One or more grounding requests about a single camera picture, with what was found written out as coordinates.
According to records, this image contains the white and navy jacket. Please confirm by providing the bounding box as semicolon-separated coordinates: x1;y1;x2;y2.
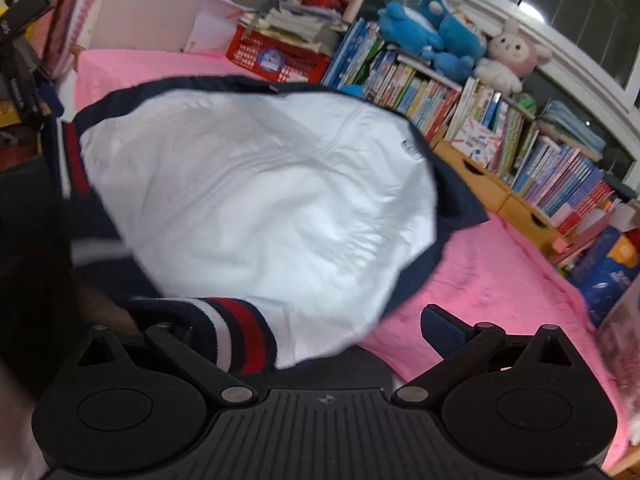
44;76;487;375

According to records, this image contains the pink bunny towel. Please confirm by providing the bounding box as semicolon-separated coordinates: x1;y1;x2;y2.
75;50;629;470

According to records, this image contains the wooden drawer organizer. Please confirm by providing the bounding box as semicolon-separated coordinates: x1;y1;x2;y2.
435;141;568;257

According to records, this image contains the blue box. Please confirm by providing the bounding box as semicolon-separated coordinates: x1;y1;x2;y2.
570;226;639;327

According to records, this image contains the white pencil print box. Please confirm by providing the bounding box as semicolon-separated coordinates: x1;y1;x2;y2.
451;118;502;168

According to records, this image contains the row of books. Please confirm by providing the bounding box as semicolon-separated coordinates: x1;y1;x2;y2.
322;20;615;245

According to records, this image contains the red plastic crate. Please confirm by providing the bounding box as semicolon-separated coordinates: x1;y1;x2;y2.
226;25;331;84

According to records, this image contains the stack of papers and books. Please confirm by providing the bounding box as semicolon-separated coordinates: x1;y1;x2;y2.
239;0;345;55

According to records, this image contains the pink and white plush bunny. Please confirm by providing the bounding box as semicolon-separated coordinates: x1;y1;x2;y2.
474;18;552;96

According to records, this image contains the blue plush toy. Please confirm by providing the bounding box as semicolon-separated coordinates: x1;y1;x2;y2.
378;0;487;84

